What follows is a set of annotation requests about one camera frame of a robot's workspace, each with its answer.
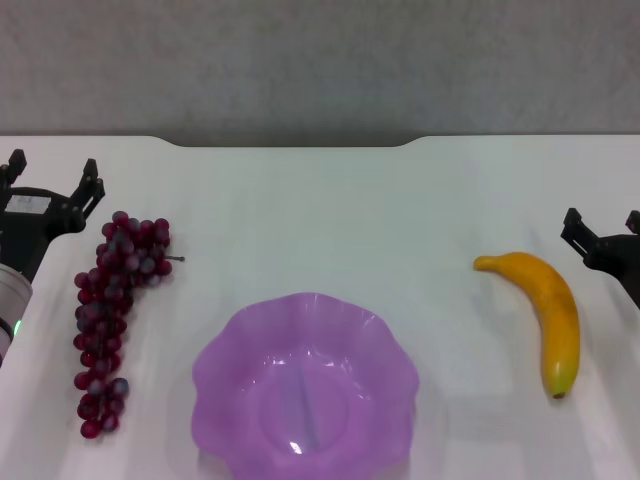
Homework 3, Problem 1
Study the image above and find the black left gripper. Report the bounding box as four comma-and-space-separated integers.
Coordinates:
0, 148, 106, 284

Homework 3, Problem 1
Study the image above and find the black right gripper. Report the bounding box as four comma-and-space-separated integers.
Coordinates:
559, 207, 640, 296

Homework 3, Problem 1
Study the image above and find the yellow banana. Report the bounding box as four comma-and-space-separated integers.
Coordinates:
473, 251, 581, 400

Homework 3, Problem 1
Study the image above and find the dark red grape bunch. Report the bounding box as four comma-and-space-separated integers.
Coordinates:
73, 210, 186, 441

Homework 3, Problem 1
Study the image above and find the purple wavy plastic plate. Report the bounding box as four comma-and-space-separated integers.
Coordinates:
190, 292, 421, 480

